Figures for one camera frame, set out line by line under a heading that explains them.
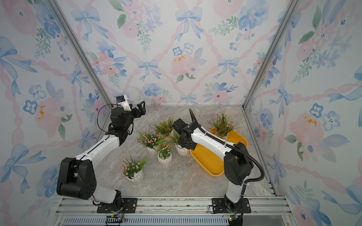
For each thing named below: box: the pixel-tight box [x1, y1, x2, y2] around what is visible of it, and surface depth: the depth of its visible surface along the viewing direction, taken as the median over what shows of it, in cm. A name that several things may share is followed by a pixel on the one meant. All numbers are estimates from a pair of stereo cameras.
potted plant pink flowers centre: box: [136, 130, 162, 152], surface depth 85 cm
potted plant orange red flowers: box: [172, 129, 190, 156], surface depth 87 cm
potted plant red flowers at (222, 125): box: [207, 110, 236, 139], surface depth 92 cm
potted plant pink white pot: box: [156, 142, 173, 167], surface depth 82 cm
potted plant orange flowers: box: [154, 116, 174, 139], surface depth 90 cm
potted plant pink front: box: [119, 153, 148, 183], surface depth 78 cm
